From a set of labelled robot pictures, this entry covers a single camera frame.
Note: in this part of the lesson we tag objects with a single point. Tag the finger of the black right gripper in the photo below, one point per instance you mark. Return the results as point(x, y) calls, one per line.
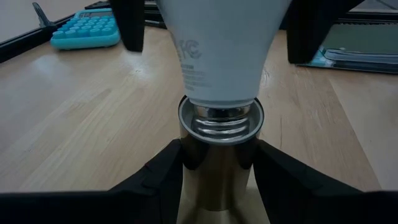
point(306, 31)
point(130, 25)

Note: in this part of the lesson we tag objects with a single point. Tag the teal tray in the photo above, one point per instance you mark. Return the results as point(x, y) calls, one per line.
point(84, 34)

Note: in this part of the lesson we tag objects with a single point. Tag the white light bulb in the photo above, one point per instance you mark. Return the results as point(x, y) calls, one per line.
point(224, 46)

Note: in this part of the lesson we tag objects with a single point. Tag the green spiral notebook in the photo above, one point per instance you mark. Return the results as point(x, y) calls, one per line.
point(360, 40)

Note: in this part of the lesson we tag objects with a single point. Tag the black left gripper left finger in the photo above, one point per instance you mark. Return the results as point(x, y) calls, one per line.
point(124, 208)

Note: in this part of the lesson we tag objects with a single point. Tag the black frame clamp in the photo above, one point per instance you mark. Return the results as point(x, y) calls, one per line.
point(42, 17)

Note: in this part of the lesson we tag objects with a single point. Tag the light wooden desk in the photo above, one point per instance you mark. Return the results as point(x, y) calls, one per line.
point(18, 15)

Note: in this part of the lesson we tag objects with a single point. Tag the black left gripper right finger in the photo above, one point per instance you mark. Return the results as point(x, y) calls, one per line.
point(311, 205)

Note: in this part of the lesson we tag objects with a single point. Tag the brass lamp socket base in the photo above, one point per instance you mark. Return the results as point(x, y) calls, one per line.
point(217, 174)

